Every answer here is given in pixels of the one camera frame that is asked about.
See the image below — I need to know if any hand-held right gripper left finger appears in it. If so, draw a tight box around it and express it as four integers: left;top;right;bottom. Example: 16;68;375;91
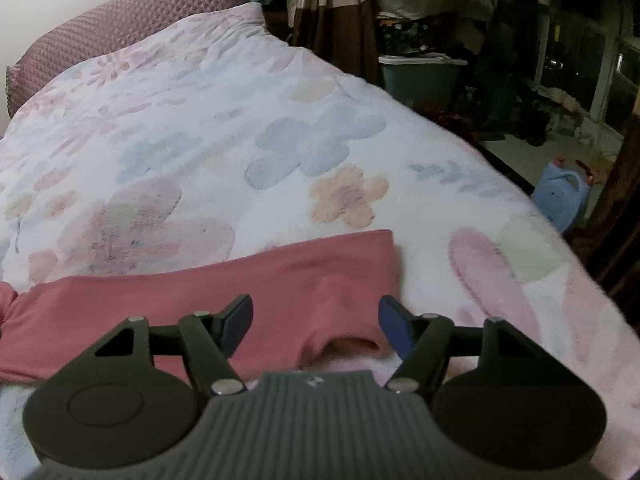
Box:
48;294;254;398

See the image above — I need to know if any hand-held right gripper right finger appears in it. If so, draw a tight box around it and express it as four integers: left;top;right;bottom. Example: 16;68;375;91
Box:
378;295;584;398

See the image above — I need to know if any pink small garment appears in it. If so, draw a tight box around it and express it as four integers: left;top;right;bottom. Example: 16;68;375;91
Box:
0;230;407;384

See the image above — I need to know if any floral printed blanket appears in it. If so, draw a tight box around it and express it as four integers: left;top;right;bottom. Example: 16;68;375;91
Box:
0;2;640;480

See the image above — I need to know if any blue plastic jug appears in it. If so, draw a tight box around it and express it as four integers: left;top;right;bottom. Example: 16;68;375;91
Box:
532;157;594;234

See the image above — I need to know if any green storage bin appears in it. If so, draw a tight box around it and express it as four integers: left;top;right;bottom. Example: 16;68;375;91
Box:
378;54;469;109

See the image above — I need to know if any brown beige curtain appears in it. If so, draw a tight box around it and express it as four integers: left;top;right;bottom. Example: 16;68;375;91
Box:
287;0;382;86

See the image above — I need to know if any white window frame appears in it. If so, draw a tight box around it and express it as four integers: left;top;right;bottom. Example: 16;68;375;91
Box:
535;5;640;136

